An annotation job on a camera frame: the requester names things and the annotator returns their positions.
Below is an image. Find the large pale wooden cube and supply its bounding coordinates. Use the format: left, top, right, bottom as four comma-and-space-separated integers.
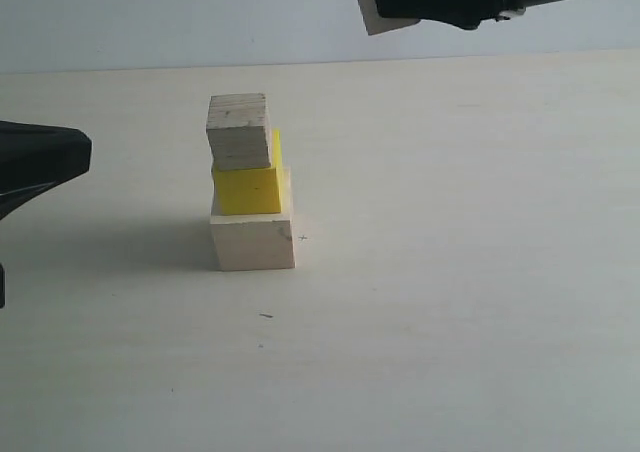
210, 167, 296, 271

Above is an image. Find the small pale wooden cube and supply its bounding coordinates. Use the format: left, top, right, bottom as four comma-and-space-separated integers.
357, 0, 420, 36

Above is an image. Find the medium pale wooden cube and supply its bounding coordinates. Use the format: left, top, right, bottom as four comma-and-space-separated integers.
205, 92, 273, 171

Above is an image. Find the yellow cube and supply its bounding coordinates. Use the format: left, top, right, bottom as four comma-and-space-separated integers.
211, 129, 290, 216

